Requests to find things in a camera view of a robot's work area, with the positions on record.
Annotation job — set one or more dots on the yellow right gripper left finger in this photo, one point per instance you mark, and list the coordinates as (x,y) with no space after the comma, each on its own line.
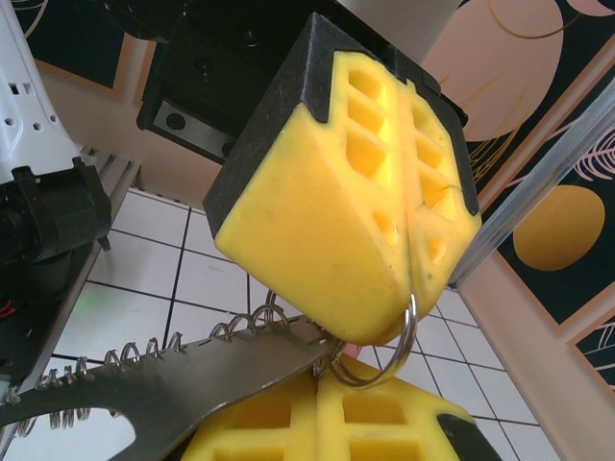
(269,432)

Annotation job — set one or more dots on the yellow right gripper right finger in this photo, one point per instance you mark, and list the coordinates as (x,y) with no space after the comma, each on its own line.
(408,432)

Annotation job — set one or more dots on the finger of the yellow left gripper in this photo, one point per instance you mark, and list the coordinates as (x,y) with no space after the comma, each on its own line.
(442,216)
(312,240)

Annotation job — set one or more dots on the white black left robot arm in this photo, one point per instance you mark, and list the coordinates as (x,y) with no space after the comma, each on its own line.
(29,96)

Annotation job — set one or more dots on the aluminium frame post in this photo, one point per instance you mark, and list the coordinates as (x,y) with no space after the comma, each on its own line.
(552,175)

